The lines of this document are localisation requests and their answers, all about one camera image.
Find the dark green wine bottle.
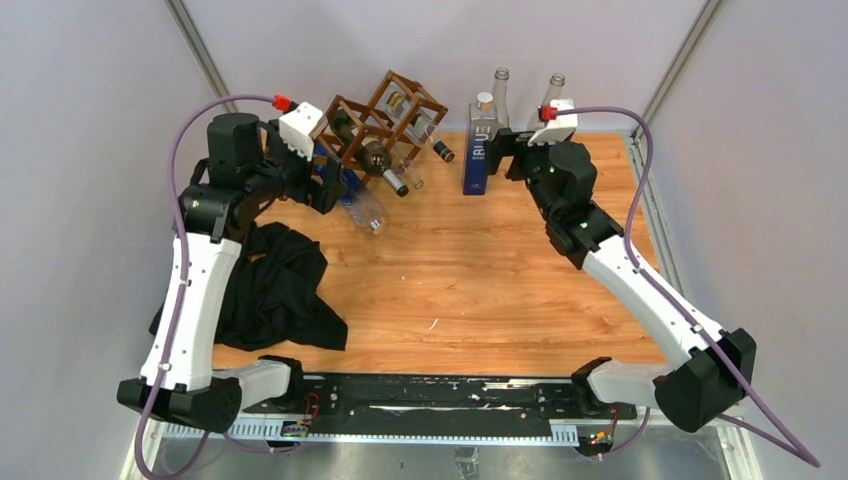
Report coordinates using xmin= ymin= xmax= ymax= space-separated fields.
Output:
xmin=330 ymin=109 xmax=409 ymax=197

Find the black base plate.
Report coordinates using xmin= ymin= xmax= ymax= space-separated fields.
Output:
xmin=244 ymin=372 xmax=637 ymax=441

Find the black cloth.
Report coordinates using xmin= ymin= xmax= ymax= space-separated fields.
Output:
xmin=142 ymin=221 xmax=350 ymax=380

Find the brown wooden wine rack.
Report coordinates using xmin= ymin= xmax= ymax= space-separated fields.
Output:
xmin=317 ymin=70 xmax=448 ymax=184

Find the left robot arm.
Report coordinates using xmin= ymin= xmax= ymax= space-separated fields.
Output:
xmin=116 ymin=105 xmax=343 ymax=433

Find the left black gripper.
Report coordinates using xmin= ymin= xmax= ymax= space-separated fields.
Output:
xmin=245 ymin=120 xmax=346 ymax=212

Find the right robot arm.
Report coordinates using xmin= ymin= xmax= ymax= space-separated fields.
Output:
xmin=484 ymin=128 xmax=756 ymax=433

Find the clear bottle dark label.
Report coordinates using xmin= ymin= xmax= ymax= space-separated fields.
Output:
xmin=491 ymin=67 xmax=510 ymax=128
xmin=526 ymin=72 xmax=565 ymax=131

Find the clear bottle black cap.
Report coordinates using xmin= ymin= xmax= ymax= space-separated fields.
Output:
xmin=384 ymin=90 xmax=455 ymax=163

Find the clear bottle middle lower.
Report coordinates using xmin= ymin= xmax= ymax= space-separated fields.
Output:
xmin=396 ymin=160 xmax=424 ymax=190

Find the blue glass bottle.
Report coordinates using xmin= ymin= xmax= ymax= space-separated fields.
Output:
xmin=462 ymin=92 xmax=499 ymax=196
xmin=338 ymin=168 xmax=385 ymax=235

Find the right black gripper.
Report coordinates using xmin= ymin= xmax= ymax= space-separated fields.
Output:
xmin=481 ymin=128 xmax=568 ymax=222

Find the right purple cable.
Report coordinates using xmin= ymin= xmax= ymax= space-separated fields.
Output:
xmin=553 ymin=105 xmax=821 ymax=469

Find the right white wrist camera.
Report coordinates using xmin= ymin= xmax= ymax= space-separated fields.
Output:
xmin=527 ymin=99 xmax=578 ymax=147

